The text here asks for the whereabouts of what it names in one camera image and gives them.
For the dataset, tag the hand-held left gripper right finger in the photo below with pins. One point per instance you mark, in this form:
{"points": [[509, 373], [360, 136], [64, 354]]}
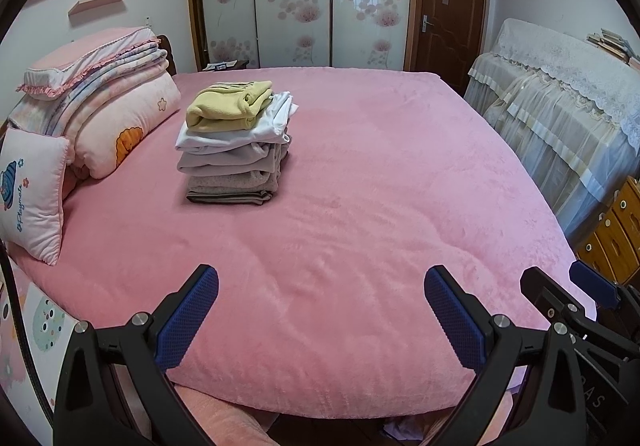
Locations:
{"points": [[452, 321]]}

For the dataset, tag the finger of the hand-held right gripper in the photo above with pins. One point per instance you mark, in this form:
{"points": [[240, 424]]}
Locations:
{"points": [[550, 288], [595, 283]]}

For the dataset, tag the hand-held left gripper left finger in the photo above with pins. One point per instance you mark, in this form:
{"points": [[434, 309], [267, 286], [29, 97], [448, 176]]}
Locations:
{"points": [[187, 316]]}

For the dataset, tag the yellow knit cardigan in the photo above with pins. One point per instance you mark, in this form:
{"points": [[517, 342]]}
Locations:
{"points": [[225, 105]]}

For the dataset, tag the wooden dresser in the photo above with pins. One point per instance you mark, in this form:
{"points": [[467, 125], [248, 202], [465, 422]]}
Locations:
{"points": [[615, 236]]}

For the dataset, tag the grey-brown knit folded garment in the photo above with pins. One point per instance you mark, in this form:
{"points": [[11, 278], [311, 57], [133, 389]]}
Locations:
{"points": [[225, 188]]}

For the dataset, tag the cartoon printed bed sheet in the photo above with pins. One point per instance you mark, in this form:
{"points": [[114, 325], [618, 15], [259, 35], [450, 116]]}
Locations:
{"points": [[42, 326]]}

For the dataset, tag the pink bed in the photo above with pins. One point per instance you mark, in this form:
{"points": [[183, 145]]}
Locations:
{"points": [[350, 206]]}

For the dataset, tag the light grey folded garment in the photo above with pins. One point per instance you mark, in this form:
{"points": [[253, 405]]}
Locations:
{"points": [[225, 158]]}

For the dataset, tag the lace-covered furniture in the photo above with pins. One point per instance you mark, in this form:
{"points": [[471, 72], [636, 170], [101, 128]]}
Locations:
{"points": [[560, 115]]}

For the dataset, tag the small pink embroidered cushion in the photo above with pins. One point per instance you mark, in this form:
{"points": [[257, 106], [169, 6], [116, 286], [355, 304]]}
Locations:
{"points": [[30, 196]]}

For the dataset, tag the white folded garment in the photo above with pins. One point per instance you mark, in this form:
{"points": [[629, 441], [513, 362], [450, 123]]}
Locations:
{"points": [[265, 125]]}

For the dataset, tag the stack of books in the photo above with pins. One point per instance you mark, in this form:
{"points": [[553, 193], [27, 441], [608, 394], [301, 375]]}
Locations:
{"points": [[612, 45]]}

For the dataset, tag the striped folded blanket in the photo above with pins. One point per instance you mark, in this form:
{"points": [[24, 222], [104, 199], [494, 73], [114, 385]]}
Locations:
{"points": [[110, 75]]}

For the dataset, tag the dark nightstand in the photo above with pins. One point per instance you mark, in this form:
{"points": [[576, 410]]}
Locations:
{"points": [[225, 65]]}

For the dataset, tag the dark wooden headboard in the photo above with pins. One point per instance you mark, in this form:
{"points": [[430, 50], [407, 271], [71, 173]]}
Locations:
{"points": [[169, 53]]}

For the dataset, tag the pink ruffled pillow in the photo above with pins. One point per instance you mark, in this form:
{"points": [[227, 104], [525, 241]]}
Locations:
{"points": [[75, 60]]}

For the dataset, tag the brown wooden door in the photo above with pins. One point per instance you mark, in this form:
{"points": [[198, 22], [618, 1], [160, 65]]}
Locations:
{"points": [[450, 10]]}

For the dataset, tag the pink wall shelf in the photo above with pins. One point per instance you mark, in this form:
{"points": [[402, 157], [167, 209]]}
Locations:
{"points": [[100, 1]]}

